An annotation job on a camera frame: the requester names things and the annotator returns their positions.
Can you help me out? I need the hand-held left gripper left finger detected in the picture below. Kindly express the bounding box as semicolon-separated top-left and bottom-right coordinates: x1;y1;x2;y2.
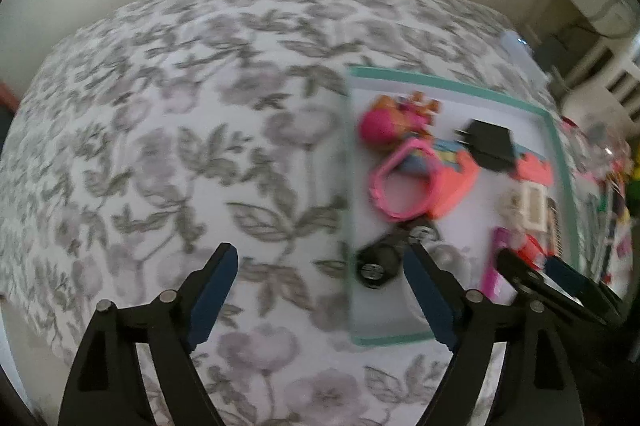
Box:
59;242;240;426

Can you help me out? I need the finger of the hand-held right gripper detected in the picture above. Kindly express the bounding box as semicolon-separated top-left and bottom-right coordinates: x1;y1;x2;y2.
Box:
496;248;608;324
544;256;625;324

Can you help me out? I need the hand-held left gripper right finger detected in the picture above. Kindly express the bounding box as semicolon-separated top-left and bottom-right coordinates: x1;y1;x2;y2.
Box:
402;243;583;426

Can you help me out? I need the red white small toy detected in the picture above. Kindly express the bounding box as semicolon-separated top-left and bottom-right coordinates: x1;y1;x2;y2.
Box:
517;233;546;269

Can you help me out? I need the magenta piece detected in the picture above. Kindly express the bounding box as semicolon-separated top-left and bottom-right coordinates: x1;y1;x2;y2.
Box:
480;226;516;299

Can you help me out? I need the wooden slotted piece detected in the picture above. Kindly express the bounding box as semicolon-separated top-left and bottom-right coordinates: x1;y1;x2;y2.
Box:
545;196;563;257

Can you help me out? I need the teal-rimmed white tray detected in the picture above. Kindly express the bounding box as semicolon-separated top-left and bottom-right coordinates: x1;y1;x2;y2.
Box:
345;65;581;347

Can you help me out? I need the white plastic bracket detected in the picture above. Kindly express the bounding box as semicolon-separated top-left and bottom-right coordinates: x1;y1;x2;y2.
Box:
500;183;548;234

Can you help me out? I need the black toy car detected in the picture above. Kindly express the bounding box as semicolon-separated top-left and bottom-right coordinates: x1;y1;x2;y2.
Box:
356;223;443;289

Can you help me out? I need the pink watch band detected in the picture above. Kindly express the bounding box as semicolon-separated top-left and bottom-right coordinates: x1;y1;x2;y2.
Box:
369;138;443;222

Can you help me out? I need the large blue orange puzzle toy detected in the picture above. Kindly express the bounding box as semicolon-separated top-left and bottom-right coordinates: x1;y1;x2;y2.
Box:
400;138;481;222

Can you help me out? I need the small black charger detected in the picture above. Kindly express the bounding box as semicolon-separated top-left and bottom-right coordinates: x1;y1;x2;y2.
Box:
454;118;517;173

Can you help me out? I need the pink doll toy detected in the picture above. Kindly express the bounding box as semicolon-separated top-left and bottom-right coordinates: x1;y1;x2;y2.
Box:
359;92;443;154

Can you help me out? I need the clear glass cup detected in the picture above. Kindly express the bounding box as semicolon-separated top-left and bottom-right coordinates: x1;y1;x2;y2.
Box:
575;111;631;167

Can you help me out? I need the grey floral blanket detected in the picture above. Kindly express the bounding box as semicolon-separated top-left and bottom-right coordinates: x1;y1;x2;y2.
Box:
0;0;566;426

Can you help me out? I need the white power strip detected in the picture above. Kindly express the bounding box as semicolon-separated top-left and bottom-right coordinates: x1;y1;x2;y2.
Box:
500;31;546;82

